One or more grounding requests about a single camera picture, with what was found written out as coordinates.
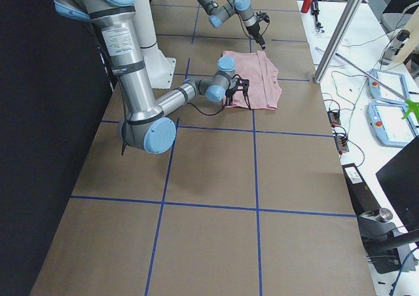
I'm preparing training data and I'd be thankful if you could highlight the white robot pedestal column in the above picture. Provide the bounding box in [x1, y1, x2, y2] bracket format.
[134, 0, 176, 89]

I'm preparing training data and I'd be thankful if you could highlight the black box with label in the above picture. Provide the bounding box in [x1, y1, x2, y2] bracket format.
[342, 163, 381, 215]

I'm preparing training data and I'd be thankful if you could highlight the orange terminal block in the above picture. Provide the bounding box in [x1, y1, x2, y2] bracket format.
[327, 110, 341, 127]

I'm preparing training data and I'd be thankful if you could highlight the green plastic clip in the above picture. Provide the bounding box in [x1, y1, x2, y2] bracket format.
[402, 99, 419, 121]

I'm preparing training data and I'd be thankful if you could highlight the lower teach pendant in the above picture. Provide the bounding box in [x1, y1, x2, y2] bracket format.
[367, 102, 418, 148]

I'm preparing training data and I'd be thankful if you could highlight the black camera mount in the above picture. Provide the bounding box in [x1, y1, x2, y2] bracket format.
[255, 11, 270, 24]
[232, 74, 249, 96]

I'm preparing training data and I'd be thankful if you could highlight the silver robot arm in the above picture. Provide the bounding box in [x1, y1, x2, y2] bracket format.
[197, 0, 270, 50]
[54, 0, 239, 154]

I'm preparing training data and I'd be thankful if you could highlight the black monitor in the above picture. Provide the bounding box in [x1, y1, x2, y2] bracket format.
[376, 138, 419, 231]

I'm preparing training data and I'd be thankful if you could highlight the upper teach pendant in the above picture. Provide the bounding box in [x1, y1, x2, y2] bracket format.
[369, 69, 410, 104]

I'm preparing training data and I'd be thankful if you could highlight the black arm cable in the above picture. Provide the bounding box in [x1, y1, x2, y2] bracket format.
[120, 76, 253, 156]
[176, 0, 271, 41]

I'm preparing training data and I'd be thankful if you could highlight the pink Snoopy t-shirt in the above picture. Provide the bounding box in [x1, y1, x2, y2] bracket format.
[223, 50, 282, 110]

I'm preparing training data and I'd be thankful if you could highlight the aluminium frame post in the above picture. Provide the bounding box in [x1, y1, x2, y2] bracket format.
[313, 0, 362, 84]

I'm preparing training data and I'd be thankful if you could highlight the teach pendant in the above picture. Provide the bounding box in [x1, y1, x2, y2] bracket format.
[369, 69, 410, 104]
[367, 102, 418, 148]

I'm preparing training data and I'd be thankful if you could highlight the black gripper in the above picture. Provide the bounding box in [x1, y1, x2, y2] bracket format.
[224, 77, 240, 107]
[247, 23, 266, 50]

